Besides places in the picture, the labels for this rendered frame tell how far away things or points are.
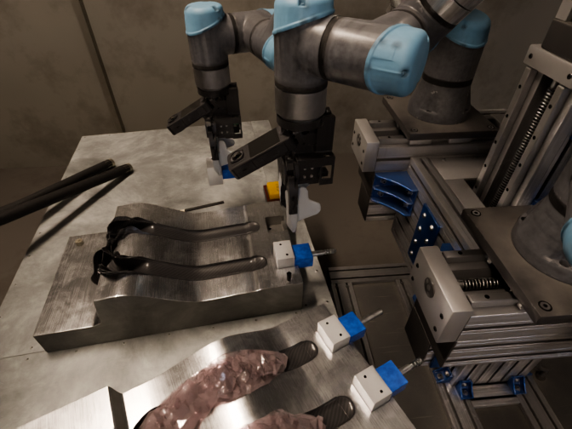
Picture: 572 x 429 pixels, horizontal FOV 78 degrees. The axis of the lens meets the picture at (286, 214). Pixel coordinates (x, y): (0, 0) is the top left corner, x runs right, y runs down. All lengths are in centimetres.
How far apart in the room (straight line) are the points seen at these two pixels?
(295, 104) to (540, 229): 40
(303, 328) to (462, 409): 83
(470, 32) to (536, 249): 49
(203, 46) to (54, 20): 191
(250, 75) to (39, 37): 123
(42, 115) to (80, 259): 210
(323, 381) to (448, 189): 52
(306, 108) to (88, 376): 61
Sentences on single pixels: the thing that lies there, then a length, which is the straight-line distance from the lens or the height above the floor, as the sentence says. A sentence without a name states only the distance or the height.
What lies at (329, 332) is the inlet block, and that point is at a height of 88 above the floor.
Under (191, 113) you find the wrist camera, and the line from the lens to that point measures 83.
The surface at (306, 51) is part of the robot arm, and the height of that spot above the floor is 131.
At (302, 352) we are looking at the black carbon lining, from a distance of 67.
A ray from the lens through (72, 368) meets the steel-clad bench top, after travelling 81.
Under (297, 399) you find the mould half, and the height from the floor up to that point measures 87.
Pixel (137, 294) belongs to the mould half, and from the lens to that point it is 69.
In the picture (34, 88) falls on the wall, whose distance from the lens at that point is 285.
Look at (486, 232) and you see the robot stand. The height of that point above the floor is 104.
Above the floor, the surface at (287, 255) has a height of 92.
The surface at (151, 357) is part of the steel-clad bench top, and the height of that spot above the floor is 80.
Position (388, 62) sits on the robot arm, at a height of 132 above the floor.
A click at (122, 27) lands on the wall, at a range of 250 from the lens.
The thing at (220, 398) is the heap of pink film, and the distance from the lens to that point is 59.
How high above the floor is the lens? 144
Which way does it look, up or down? 41 degrees down
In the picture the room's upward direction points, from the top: straight up
